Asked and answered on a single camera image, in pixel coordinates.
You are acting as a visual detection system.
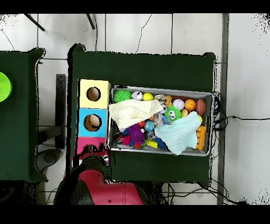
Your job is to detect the dark green side table cloth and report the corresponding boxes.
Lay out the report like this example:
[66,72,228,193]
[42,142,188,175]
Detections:
[0,47,49,183]

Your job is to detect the white baseball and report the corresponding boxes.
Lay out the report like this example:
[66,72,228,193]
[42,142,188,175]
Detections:
[172,98,185,111]

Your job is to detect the plain green spiky ball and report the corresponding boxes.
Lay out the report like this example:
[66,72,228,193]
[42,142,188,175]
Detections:
[113,89,132,104]

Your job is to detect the brown football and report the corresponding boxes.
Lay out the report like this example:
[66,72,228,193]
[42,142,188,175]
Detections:
[195,99,207,116]

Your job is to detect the mint green waffle cloth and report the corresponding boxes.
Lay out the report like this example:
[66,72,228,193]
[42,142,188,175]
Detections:
[153,111,203,155]

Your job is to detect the silver mesh bin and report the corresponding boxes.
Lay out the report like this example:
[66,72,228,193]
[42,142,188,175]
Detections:
[107,85,213,157]

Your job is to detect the lime green round dish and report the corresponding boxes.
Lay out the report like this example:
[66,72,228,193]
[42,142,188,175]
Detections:
[0,71,13,103]

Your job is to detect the green spiky ball with eyes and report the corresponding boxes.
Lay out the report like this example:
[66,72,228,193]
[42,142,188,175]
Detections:
[163,105,182,122]

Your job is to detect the black power cable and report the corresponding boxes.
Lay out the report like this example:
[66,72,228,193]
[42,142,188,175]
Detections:
[213,115,270,132]

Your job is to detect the orange basketball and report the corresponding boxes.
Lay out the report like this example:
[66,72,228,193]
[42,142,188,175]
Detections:
[184,99,197,112]

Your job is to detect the wooden box with three holes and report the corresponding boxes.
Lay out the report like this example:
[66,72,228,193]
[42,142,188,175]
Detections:
[75,79,112,156]

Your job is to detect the black tripod leg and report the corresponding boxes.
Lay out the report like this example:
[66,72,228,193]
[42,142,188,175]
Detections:
[23,13,45,32]
[85,13,96,30]

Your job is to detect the black flat panel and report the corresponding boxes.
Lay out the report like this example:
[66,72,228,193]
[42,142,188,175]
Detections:
[55,73,66,149]

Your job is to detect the purple spiky toy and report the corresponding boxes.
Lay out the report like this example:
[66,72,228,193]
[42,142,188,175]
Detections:
[126,124,146,146]

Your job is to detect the cream waffle cloth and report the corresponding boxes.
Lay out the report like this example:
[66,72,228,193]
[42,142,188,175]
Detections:
[108,98,163,130]

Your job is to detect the grey round stand base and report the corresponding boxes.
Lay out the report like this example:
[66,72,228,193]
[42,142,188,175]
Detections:
[36,148,62,172]

